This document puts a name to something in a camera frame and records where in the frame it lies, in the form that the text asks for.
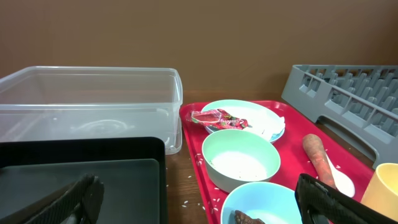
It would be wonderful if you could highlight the grey dishwasher rack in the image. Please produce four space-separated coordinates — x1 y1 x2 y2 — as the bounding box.
282 65 397 167

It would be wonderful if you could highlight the light blue bowl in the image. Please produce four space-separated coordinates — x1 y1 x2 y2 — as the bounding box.
220 182 302 224

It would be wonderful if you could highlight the mint green bowl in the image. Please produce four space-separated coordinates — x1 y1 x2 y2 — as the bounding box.
201 129 281 193

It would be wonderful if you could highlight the clear plastic bin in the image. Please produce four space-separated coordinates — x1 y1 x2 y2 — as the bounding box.
1 66 183 154

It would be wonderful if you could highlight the light blue plate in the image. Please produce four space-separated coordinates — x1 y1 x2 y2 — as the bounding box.
202 100 285 143

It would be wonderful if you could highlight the white plastic spoon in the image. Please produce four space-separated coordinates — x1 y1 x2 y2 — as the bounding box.
326 155 355 198

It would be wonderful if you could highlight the white napkin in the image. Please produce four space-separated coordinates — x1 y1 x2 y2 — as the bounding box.
244 110 285 142

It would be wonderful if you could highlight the brown food scrap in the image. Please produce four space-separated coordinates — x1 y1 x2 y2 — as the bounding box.
234 210 265 224

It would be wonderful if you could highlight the red snack wrapper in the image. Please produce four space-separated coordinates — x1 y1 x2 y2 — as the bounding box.
186 109 249 130

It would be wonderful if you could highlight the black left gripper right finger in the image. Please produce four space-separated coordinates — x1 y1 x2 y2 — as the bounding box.
295 174 397 224

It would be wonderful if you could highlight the red serving tray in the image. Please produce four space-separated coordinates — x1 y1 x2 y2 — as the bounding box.
180 100 374 223

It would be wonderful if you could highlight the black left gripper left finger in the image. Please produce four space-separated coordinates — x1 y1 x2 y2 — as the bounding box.
1 174 104 224

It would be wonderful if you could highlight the orange carrot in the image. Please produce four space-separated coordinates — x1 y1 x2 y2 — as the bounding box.
302 134 336 189

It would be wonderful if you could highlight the black tray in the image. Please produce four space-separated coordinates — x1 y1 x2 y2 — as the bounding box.
1 137 168 224

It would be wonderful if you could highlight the yellow plastic cup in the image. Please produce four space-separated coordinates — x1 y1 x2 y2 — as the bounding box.
361 163 398 221

